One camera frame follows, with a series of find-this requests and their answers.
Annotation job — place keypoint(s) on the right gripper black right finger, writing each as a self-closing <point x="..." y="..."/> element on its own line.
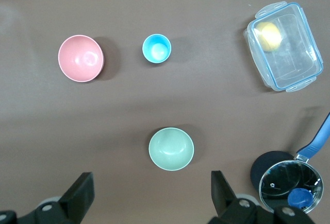
<point x="224" y="198"/>

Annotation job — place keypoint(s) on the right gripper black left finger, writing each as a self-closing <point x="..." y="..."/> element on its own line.
<point x="77" y="193"/>

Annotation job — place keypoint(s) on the pale green bowl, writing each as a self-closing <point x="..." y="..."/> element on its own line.
<point x="171" y="148"/>

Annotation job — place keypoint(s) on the small blue bowl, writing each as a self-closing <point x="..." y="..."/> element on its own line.
<point x="156" y="49"/>

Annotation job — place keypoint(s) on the pink bowl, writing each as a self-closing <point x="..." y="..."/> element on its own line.
<point x="80" y="58"/>

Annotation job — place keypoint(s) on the glass lid with blue knob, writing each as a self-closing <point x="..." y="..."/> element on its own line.
<point x="283" y="180"/>

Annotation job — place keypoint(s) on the clear plastic container blue seal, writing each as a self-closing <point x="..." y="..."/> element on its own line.
<point x="294" y="56"/>

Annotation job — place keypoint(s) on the yellow round food item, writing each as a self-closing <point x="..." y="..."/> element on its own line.
<point x="269" y="37"/>

